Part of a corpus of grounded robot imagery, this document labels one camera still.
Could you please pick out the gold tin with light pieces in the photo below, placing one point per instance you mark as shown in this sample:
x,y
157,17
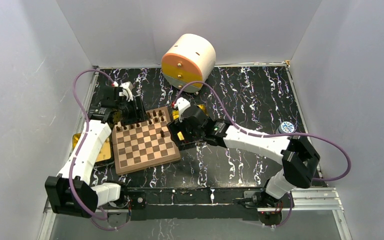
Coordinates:
x,y
105,156

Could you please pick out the gold tin with dark pieces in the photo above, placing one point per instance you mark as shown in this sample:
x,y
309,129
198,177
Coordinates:
x,y
190,111

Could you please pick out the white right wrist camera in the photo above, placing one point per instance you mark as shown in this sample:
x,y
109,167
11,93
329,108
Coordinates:
x,y
179,106

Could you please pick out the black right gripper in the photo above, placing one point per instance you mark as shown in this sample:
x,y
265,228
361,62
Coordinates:
x,y
176,127

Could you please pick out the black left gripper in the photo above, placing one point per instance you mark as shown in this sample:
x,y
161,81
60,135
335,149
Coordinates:
x,y
139,115

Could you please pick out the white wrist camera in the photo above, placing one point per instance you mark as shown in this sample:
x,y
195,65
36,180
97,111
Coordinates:
x,y
179,106
123,90

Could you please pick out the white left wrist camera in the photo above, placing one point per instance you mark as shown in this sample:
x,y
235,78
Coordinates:
x,y
123,90

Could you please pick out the round pastel drawer cabinet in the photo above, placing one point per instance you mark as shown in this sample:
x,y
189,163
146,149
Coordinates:
x,y
188,63

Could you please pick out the wooden chess board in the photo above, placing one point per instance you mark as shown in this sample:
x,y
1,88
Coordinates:
x,y
139,146

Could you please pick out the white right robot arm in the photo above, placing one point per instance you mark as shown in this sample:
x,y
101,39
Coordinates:
x,y
294,153

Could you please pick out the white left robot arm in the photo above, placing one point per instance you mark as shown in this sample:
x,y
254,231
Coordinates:
x,y
70,192

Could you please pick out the blue white round cap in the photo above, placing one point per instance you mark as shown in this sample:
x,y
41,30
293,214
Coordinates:
x,y
286,127

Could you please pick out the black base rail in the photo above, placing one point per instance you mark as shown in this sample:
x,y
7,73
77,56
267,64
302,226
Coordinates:
x,y
243,203

